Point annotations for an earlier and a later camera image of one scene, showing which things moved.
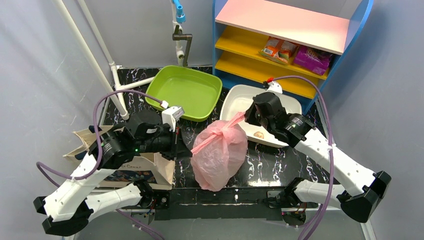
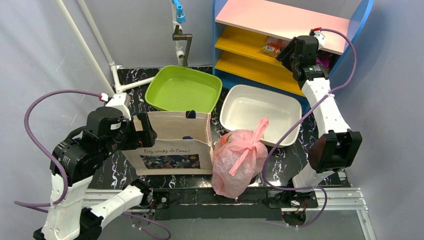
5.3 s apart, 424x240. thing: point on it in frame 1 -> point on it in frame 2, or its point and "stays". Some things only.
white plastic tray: (237, 98) stays
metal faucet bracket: (179, 36) stays
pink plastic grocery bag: (218, 152) -> (239, 156)
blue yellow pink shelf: (253, 40) stays
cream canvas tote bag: (149, 170) -> (184, 146)
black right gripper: (251, 115) -> (288, 52)
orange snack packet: (281, 50) stays
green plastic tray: (195, 92) stays
